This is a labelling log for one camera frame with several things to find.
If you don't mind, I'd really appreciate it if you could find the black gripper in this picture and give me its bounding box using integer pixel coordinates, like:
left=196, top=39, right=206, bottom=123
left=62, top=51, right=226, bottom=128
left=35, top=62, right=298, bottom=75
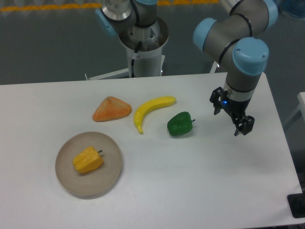
left=209, top=87, right=254, bottom=136

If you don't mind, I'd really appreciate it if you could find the yellow toy pepper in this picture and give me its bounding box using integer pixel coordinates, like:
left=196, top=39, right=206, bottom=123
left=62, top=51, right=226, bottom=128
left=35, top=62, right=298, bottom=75
left=72, top=146, right=103, bottom=174

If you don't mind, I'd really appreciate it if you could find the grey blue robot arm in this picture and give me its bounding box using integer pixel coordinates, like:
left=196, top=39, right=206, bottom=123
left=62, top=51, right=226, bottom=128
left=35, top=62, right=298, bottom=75
left=95, top=0, right=278, bottom=135

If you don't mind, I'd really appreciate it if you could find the green toy pepper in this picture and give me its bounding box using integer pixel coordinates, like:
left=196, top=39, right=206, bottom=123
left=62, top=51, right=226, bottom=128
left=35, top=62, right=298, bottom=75
left=167, top=111, right=195, bottom=136

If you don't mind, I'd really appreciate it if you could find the beige round plate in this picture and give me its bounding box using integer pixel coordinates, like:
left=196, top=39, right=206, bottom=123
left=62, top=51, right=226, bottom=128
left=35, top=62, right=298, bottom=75
left=55, top=132, right=122, bottom=199

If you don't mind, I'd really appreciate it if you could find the white furniture edge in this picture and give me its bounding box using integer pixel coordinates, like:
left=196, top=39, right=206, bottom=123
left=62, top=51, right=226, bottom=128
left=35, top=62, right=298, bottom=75
left=283, top=92, right=305, bottom=131

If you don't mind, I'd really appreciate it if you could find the yellow toy banana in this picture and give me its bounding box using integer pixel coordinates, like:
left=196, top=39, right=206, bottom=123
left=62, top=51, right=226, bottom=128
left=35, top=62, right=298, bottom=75
left=133, top=95, right=176, bottom=134

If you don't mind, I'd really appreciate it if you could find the black device at table edge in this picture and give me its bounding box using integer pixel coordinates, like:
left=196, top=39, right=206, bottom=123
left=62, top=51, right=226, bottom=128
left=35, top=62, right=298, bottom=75
left=287, top=193, right=305, bottom=219

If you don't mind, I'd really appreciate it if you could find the orange toy bread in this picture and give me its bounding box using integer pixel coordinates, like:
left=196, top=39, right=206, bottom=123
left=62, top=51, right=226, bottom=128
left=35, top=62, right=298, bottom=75
left=92, top=96, right=132, bottom=122

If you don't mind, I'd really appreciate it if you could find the white metal frame bracket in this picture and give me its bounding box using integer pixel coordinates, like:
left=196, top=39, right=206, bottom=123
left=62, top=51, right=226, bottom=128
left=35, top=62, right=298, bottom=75
left=210, top=62, right=221, bottom=73

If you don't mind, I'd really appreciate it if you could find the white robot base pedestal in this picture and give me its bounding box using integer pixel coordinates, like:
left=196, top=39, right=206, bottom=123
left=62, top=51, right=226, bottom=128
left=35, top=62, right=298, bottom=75
left=88, top=17, right=169, bottom=80

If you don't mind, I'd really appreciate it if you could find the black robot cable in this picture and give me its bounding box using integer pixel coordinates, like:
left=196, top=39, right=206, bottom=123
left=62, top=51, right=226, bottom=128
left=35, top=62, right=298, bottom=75
left=130, top=41, right=143, bottom=78

